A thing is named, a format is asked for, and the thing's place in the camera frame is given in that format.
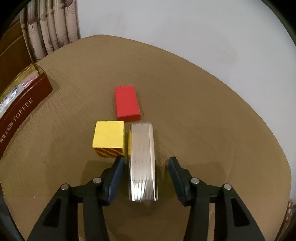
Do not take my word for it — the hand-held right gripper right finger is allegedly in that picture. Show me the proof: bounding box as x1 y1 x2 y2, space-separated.
168 156 266 241

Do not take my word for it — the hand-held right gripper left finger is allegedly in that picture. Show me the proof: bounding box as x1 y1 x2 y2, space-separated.
26 156 125 241

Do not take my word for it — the gold ribbed metal box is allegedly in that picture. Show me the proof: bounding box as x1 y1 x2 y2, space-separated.
128 122 159 202

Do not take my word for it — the dark red candy tin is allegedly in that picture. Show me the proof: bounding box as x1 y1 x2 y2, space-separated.
0 64 53 163

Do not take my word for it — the yellow striped block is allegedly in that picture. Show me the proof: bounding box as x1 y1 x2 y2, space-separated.
92 120 125 158

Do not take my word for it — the flat red box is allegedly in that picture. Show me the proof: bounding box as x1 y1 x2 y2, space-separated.
115 85 141 121

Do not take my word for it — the brown patterned pouch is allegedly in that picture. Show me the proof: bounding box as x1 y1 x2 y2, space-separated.
285 200 296 219

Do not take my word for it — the brown wooden cabinet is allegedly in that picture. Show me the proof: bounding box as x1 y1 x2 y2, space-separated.
0 17 35 98

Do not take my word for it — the beige patterned curtain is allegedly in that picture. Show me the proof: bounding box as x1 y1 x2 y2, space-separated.
20 0 81 63

